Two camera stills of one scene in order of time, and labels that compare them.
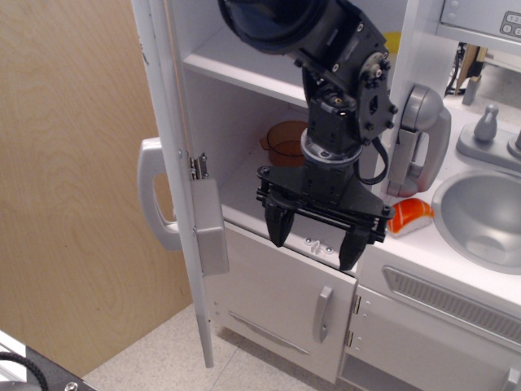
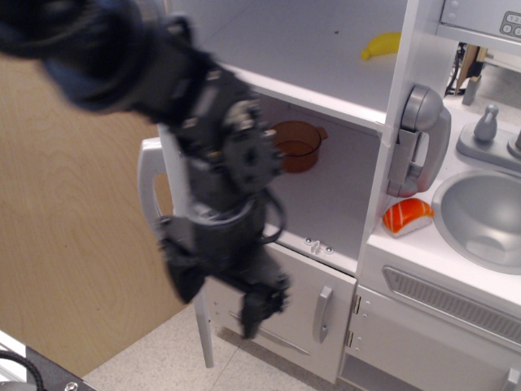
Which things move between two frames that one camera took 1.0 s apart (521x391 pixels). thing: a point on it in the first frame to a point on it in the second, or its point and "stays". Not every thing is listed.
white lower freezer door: (284, 301) stays
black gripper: (329, 194) to (232, 248)
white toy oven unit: (424, 320) stays
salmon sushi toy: (410, 215) stays
